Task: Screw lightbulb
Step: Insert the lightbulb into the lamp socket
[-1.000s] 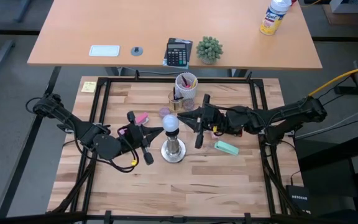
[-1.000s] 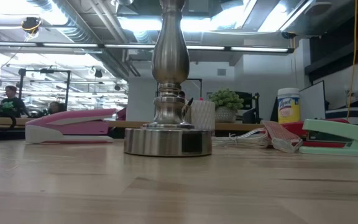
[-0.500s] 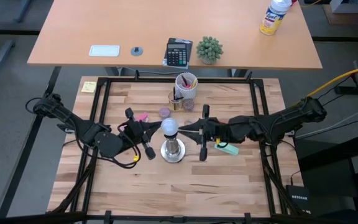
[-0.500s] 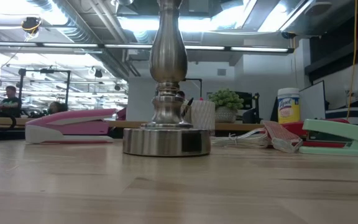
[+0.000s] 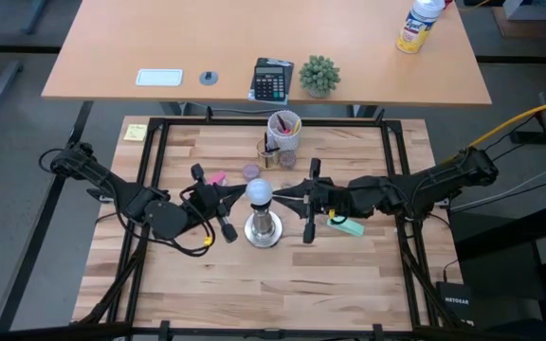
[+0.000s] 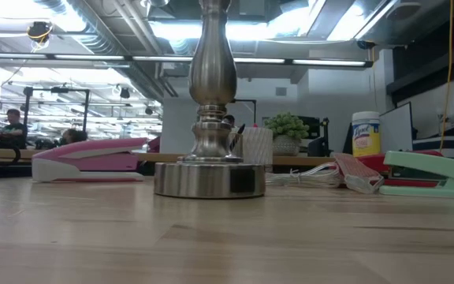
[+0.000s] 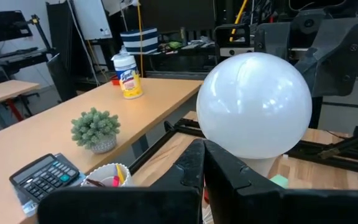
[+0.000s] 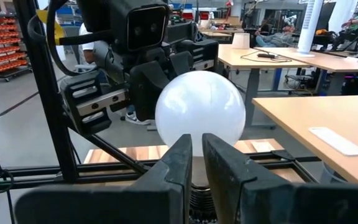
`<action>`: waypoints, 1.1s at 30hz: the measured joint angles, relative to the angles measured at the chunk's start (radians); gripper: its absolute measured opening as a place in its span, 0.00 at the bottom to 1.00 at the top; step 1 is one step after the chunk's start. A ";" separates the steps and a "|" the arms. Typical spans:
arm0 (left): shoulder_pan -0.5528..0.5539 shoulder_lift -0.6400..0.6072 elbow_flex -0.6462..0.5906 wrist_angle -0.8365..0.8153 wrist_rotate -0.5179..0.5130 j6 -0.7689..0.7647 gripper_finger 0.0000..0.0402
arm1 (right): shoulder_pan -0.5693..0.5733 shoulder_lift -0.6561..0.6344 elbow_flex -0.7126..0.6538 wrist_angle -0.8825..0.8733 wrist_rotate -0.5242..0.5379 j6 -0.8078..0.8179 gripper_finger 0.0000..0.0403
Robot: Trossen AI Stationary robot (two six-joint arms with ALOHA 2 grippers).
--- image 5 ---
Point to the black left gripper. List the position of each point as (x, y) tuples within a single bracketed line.
[(209, 199)]

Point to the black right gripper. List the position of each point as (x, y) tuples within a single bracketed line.
[(327, 199)]

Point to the white lightbulb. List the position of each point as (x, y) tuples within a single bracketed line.
[(259, 191)]

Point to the silver metal lamp base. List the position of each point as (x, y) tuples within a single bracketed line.
[(263, 229)]

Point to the white textured pen cup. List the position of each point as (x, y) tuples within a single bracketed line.
[(284, 137)]

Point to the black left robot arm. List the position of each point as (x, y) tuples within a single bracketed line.
[(112, 189)]

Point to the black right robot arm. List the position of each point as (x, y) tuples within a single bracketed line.
[(420, 184)]

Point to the pink stapler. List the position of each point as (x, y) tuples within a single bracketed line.
[(217, 178)]

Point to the brown glitter jar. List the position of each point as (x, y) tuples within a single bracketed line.
[(287, 159)]

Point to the mint green stapler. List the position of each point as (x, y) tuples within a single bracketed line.
[(346, 226)]

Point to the black pen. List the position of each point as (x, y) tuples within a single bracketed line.
[(267, 142)]

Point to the yellow sticky note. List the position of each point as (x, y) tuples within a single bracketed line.
[(135, 132)]

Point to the black calculator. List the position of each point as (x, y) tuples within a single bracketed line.
[(282, 62), (269, 83)]

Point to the grey round desk grommet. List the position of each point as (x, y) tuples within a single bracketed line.
[(208, 78)]

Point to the green potted succulent plant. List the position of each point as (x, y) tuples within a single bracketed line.
[(319, 73)]

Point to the white rectangular desk plate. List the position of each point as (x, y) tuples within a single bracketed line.
[(159, 77)]

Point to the orange wooden desk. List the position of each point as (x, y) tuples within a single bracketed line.
[(254, 28)]

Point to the black Netgear box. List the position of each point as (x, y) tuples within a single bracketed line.
[(455, 300)]

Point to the yellow Lysol wipes canister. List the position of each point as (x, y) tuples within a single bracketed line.
[(415, 28)]

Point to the brown cardboard sheet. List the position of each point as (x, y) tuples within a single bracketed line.
[(515, 28)]

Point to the grey box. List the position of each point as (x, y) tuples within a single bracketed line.
[(533, 9)]

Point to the black metal table frame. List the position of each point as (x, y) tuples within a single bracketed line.
[(206, 121)]

